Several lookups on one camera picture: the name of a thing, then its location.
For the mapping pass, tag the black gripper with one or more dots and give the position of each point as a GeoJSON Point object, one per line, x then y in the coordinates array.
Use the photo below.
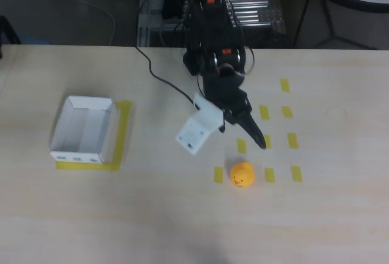
{"type": "Point", "coordinates": [240, 112]}

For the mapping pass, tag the orange toy duck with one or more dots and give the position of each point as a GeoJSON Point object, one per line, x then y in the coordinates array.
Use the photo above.
{"type": "Point", "coordinates": [242, 174]}

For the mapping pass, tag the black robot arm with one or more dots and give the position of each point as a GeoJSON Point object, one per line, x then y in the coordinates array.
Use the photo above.
{"type": "Point", "coordinates": [212, 26]}

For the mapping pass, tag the white cardboard box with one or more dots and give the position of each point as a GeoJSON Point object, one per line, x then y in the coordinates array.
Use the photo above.
{"type": "Point", "coordinates": [79, 127]}

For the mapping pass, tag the short yellow tape mark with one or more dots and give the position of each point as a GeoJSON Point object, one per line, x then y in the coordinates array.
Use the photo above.
{"type": "Point", "coordinates": [264, 112]}
{"type": "Point", "coordinates": [287, 111]}
{"type": "Point", "coordinates": [284, 85]}

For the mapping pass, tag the long yellow tape strip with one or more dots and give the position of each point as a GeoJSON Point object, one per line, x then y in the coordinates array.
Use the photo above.
{"type": "Point", "coordinates": [123, 130]}
{"type": "Point", "coordinates": [85, 166]}

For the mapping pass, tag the aluminium profile rack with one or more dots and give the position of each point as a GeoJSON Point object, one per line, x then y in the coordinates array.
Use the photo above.
{"type": "Point", "coordinates": [258, 11]}

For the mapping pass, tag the blue chair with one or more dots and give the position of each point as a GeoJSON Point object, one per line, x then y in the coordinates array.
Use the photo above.
{"type": "Point", "coordinates": [36, 40]}

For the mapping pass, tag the black angular object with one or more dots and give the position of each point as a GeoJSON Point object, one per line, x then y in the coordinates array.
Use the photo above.
{"type": "Point", "coordinates": [7, 29]}

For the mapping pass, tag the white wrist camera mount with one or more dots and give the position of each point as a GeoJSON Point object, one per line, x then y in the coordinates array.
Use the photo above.
{"type": "Point", "coordinates": [197, 127]}

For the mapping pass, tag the black table leg frame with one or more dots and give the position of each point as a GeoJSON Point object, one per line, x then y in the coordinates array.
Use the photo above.
{"type": "Point", "coordinates": [332, 35]}

